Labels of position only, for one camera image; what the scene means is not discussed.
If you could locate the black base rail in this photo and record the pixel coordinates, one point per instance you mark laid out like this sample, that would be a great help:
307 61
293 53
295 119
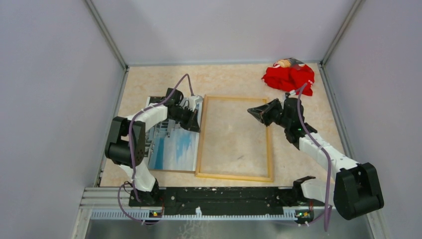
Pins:
222 201

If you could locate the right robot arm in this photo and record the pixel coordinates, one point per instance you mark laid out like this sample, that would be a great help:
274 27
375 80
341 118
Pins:
353 188

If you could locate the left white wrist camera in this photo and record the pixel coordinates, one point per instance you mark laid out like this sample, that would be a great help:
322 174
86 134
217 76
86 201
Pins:
194 100

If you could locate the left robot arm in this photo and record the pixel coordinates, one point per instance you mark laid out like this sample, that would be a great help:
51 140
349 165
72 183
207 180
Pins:
126 142

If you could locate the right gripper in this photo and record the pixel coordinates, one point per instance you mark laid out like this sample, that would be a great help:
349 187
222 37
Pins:
262 113

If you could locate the building photo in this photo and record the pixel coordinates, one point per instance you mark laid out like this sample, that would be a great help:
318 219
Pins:
171 148

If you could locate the yellow wooden picture frame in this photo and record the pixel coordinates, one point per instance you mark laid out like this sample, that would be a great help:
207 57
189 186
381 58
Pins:
233 145

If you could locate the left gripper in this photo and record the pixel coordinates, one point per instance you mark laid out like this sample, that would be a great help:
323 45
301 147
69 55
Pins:
194 126

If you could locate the red cloth doll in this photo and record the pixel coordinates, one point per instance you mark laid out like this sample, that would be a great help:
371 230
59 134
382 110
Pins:
290 74

